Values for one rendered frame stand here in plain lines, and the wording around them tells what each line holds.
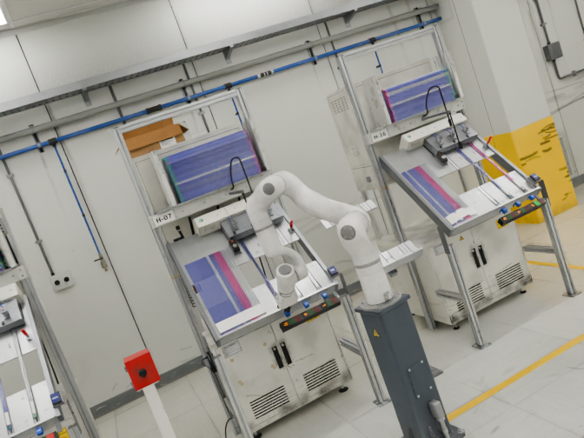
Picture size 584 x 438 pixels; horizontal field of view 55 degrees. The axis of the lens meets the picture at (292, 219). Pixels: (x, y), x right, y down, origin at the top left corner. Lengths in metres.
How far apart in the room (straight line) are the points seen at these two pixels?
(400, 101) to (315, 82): 1.58
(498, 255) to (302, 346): 1.46
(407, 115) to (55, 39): 2.74
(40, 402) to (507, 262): 2.87
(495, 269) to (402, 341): 1.52
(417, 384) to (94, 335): 2.86
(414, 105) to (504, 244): 1.09
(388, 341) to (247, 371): 1.01
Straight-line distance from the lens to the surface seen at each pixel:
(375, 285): 2.44
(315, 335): 3.29
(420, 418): 2.65
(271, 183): 2.39
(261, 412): 3.31
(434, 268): 3.62
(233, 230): 3.14
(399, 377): 2.56
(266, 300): 2.90
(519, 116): 5.61
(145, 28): 4.89
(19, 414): 2.89
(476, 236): 3.79
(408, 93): 3.75
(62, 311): 4.69
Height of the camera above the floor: 1.49
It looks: 7 degrees down
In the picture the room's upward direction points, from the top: 20 degrees counter-clockwise
